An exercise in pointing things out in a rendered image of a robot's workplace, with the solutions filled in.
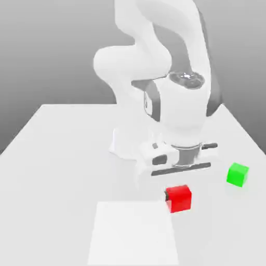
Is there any small red cube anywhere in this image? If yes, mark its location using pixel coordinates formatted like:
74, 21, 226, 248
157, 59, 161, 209
165, 184, 192, 214

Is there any small green cube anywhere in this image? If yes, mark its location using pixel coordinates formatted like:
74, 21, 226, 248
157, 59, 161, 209
226, 162, 250, 188

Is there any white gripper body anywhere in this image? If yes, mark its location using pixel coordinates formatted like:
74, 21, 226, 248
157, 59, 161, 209
150, 161, 212, 182

